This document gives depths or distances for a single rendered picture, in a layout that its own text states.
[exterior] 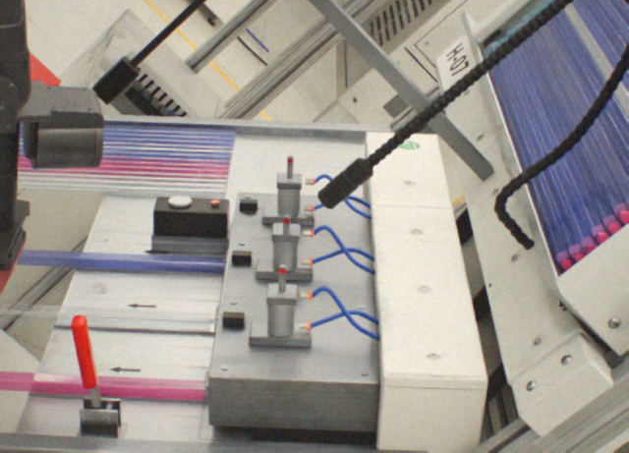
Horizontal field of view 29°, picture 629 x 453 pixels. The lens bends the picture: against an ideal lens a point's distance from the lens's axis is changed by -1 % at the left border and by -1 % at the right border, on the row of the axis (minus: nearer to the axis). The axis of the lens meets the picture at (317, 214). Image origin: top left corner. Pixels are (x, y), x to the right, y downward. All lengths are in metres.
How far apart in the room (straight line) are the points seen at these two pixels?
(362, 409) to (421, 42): 1.43
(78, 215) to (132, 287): 1.31
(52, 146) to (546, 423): 0.48
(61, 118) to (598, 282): 0.47
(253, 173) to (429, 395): 0.57
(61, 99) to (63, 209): 1.45
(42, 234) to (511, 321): 1.68
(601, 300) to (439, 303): 0.20
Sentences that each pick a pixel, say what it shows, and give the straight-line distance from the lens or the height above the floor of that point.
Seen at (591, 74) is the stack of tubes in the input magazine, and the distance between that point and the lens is 1.14.
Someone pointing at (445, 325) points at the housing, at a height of 1.28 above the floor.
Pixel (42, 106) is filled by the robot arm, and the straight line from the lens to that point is 1.07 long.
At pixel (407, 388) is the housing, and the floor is 1.25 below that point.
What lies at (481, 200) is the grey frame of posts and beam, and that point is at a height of 1.33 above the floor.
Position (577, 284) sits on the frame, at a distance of 0.88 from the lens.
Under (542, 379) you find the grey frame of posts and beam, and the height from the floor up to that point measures 1.34.
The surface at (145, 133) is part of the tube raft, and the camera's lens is 1.54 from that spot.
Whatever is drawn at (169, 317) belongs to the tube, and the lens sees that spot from 1.14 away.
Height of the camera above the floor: 1.56
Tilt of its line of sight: 18 degrees down
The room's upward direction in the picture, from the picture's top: 50 degrees clockwise
